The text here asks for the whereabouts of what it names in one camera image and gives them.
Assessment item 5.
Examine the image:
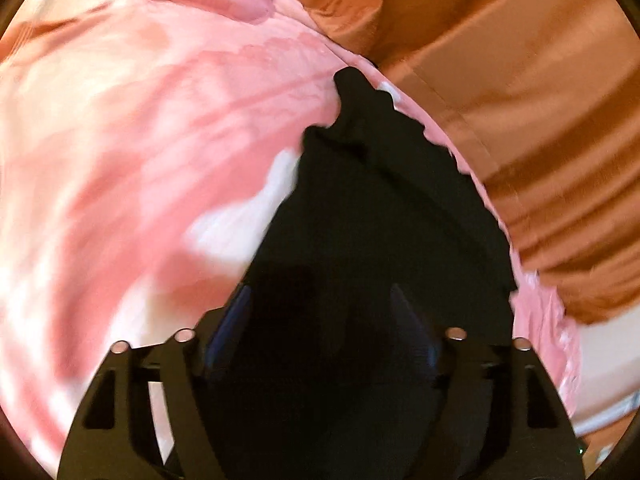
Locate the pink tie-dye blanket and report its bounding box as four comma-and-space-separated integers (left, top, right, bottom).
0, 0, 583, 466

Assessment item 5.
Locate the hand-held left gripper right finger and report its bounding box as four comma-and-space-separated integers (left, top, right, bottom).
387, 282, 586, 480

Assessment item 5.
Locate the orange bed sheet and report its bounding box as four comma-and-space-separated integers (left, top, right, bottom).
280, 0, 640, 326

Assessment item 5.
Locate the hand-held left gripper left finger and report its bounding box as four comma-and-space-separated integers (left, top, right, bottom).
57, 282, 253, 480

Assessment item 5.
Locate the black small garment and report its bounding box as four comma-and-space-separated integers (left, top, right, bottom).
200, 66, 518, 480

